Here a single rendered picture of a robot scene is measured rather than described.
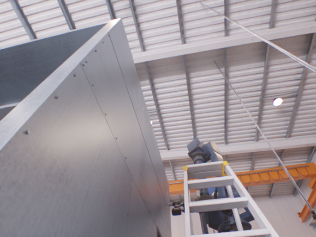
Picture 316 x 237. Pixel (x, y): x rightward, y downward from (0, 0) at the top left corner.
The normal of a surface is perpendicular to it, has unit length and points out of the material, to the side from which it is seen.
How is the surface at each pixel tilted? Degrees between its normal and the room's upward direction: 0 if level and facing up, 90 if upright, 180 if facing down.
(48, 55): 180
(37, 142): 90
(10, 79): 180
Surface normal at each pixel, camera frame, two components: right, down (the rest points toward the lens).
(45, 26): 0.06, 0.58
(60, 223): 0.98, -0.16
